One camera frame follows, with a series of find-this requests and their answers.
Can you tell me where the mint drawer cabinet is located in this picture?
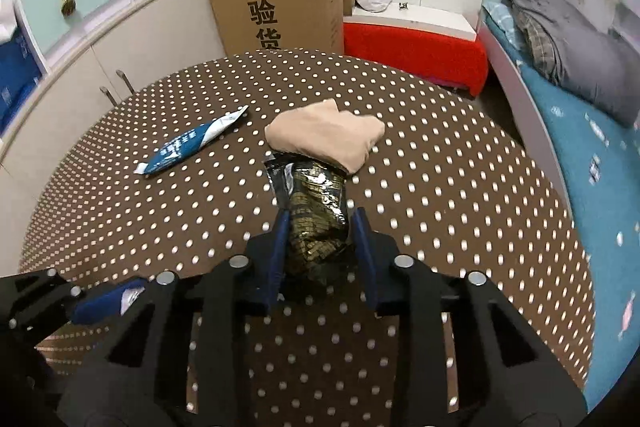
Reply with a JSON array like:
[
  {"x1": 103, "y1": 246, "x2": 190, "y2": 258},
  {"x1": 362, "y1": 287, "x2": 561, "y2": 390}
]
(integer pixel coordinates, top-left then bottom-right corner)
[{"x1": 1, "y1": 0, "x2": 224, "y2": 275}]

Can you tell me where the beige folded cloth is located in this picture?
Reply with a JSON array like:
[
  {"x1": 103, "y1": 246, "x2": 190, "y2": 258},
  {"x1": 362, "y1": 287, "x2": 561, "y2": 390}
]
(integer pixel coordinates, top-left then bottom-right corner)
[{"x1": 265, "y1": 98, "x2": 385, "y2": 174}]

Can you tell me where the teal bed mattress cover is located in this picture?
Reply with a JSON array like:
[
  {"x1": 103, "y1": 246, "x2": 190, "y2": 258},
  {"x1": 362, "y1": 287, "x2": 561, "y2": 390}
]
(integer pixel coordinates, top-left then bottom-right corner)
[{"x1": 484, "y1": 16, "x2": 639, "y2": 407}]

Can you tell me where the brown dotted tablecloth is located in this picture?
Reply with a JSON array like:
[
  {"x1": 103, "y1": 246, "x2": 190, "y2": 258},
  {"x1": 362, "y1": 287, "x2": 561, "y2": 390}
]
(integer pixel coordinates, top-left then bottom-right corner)
[{"x1": 21, "y1": 50, "x2": 593, "y2": 426}]

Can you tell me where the blue white mask package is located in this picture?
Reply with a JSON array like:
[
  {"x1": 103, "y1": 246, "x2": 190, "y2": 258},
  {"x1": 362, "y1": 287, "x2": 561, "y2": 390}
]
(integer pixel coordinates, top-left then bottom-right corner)
[{"x1": 120, "y1": 286, "x2": 144, "y2": 315}]

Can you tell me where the black gold snack wrapper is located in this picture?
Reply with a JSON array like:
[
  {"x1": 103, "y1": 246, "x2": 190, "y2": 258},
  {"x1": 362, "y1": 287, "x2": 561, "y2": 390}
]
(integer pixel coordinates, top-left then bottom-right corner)
[{"x1": 265, "y1": 154, "x2": 349, "y2": 286}]

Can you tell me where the red storage bench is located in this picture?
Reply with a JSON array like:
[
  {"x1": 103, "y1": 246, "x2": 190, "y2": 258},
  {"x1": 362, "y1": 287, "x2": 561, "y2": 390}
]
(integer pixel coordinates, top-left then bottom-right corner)
[{"x1": 344, "y1": 23, "x2": 489, "y2": 98}]

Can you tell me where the grey folded duvet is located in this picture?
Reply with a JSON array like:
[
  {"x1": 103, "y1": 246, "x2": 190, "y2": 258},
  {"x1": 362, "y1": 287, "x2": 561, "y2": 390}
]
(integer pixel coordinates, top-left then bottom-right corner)
[{"x1": 506, "y1": 0, "x2": 639, "y2": 128}]

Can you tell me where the white bed frame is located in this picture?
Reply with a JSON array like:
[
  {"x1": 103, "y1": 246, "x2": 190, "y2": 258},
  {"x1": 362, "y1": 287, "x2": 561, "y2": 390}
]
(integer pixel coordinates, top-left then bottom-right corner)
[{"x1": 477, "y1": 20, "x2": 573, "y2": 216}]

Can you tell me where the blue white tube wrapper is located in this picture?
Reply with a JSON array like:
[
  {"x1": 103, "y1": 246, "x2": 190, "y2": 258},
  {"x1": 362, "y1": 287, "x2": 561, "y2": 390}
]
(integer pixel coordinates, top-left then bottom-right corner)
[{"x1": 134, "y1": 105, "x2": 248, "y2": 176}]

